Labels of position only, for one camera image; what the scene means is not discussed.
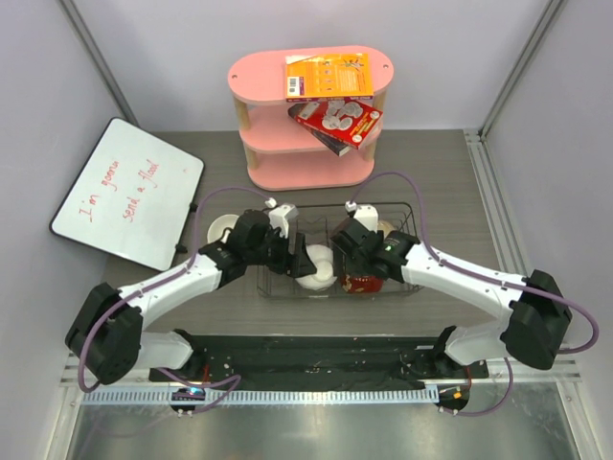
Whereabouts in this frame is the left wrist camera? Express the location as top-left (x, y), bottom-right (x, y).
top-left (264, 197), bottom-right (299, 239)

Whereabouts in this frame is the pink three-tier shelf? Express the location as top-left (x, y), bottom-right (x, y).
top-left (227, 45), bottom-right (395, 191)

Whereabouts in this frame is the white slotted cable duct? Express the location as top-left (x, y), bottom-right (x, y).
top-left (81, 385), bottom-right (439, 406)

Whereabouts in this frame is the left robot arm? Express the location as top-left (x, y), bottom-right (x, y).
top-left (65, 204), bottom-right (316, 385)

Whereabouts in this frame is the white dry-erase board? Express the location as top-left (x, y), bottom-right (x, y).
top-left (50, 118), bottom-right (205, 271)

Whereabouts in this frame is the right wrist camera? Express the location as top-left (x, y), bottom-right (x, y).
top-left (345, 200), bottom-right (379, 232)

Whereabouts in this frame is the red book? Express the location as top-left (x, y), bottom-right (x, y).
top-left (287, 99), bottom-right (383, 156)

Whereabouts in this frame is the red patterned bowl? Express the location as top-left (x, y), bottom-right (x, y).
top-left (340, 274), bottom-right (384, 294)

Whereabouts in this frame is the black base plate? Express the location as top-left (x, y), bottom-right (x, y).
top-left (148, 330), bottom-right (489, 390)

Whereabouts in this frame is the white ribbed bowl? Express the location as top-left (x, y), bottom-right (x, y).
top-left (296, 244), bottom-right (336, 291)

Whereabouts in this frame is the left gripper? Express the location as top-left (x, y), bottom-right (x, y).
top-left (246, 227), bottom-right (316, 280)

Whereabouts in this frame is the beige speckled bowl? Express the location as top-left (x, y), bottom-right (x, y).
top-left (207, 214), bottom-right (238, 243)

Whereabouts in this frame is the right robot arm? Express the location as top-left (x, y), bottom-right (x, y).
top-left (330, 218), bottom-right (572, 379)

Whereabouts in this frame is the orange book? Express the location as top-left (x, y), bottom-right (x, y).
top-left (284, 53), bottom-right (375, 102)

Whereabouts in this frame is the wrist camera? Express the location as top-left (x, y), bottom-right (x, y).
top-left (264, 197), bottom-right (299, 239)
top-left (345, 200), bottom-right (379, 232)

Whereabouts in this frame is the black wire dish rack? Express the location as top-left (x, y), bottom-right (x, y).
top-left (257, 203), bottom-right (420, 299)

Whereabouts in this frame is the tan bowl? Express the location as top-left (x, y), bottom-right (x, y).
top-left (377, 220), bottom-right (396, 238)

